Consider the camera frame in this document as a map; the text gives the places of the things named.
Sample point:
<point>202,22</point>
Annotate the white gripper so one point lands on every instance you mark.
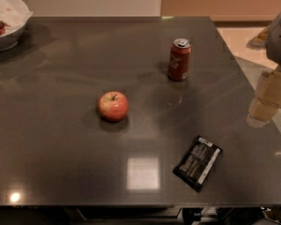
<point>279,39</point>

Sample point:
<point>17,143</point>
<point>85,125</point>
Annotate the red apple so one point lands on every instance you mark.
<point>113,106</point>

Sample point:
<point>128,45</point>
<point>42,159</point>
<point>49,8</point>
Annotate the black rxbar chocolate wrapper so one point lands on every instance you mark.
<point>197,162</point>

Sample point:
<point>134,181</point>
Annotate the red soda can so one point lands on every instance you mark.
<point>180,54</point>

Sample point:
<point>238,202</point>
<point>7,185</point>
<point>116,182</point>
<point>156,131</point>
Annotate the white bowl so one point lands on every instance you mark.
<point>11,37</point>

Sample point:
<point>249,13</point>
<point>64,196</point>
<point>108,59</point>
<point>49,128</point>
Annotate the white napkin in bowl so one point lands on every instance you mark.
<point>14,12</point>

